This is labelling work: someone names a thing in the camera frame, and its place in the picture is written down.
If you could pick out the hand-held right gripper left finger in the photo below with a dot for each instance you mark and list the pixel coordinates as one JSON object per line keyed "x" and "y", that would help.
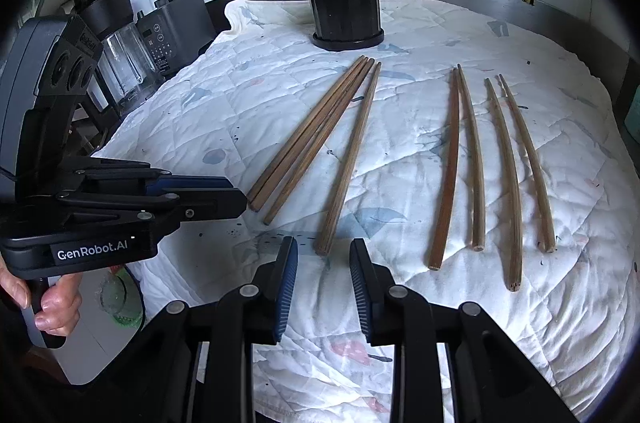
{"x": 286, "y": 283}

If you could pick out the dark wooden chopstick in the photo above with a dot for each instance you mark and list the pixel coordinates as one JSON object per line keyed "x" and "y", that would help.
{"x": 351, "y": 155}
{"x": 307, "y": 128}
{"x": 314, "y": 134}
{"x": 321, "y": 140}

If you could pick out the black ribbed utensil holder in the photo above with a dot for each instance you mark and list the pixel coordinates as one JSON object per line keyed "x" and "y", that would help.
{"x": 345, "y": 13}

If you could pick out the person's left hand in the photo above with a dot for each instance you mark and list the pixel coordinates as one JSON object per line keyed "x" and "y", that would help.
{"x": 62, "y": 305}

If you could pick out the green glass bowl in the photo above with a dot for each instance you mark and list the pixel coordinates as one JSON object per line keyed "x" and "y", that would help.
{"x": 120, "y": 300}

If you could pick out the glass jar blender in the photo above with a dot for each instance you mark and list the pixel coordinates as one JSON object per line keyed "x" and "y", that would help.
{"x": 122, "y": 58}

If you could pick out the dark grey kitchen appliance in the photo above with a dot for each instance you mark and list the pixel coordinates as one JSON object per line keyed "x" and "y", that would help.
{"x": 172, "y": 33}

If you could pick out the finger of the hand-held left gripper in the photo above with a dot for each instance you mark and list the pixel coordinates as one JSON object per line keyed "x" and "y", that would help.
{"x": 200, "y": 184}
{"x": 215, "y": 204}

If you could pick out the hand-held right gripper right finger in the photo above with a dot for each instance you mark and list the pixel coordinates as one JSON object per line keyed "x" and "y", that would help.
{"x": 360, "y": 283}

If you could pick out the white quilted cloth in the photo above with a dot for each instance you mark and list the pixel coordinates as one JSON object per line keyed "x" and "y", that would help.
{"x": 415, "y": 343}

